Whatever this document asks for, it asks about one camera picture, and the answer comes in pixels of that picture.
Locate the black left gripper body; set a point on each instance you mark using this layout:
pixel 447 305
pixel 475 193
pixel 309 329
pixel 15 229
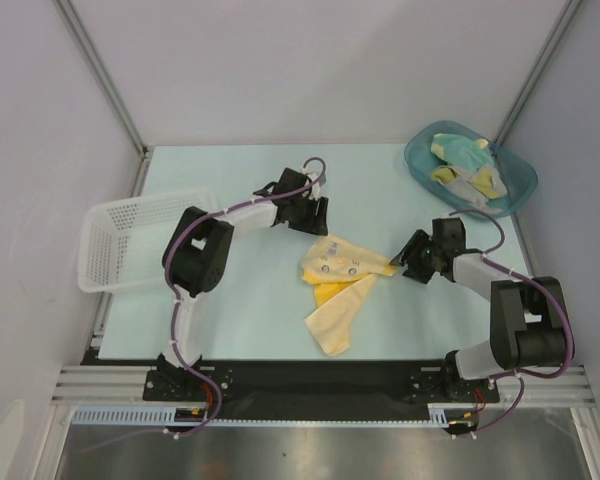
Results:
pixel 304 204

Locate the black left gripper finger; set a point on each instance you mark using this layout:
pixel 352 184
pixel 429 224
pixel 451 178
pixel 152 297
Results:
pixel 320 227
pixel 305 223

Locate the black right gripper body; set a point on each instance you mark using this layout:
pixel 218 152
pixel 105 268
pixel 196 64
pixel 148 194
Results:
pixel 419 257

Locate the yellow face towel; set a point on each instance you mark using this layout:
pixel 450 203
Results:
pixel 342 276

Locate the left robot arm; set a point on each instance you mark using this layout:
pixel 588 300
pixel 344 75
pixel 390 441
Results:
pixel 196 256

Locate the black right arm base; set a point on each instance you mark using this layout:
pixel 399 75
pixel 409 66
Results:
pixel 440 382

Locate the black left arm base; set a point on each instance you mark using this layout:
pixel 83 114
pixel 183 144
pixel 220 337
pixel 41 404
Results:
pixel 166 382

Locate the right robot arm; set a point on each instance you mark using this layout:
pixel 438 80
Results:
pixel 529 329

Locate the grey yellow towel in basin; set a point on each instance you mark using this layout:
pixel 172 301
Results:
pixel 476 188

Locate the green towel in basin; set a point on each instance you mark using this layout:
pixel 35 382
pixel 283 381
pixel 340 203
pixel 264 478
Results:
pixel 461 151

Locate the teal plastic basin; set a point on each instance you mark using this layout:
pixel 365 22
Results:
pixel 518 176

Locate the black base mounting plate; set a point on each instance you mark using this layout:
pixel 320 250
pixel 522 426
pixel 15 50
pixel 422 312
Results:
pixel 308 387

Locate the white perforated plastic basket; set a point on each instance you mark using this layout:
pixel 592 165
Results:
pixel 122 242

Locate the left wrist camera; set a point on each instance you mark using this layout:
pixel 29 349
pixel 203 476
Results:
pixel 317 181

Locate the aluminium front frame rail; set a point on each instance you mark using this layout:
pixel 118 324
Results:
pixel 124 385

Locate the left rear aluminium post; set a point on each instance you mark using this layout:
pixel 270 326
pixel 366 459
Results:
pixel 87 48

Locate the aluminium post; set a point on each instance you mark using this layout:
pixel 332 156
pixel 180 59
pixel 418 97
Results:
pixel 552 43
pixel 87 48

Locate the right rear aluminium post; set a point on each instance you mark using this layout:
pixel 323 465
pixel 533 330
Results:
pixel 552 43

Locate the light blue cable duct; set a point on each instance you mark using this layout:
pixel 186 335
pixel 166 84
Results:
pixel 189 417

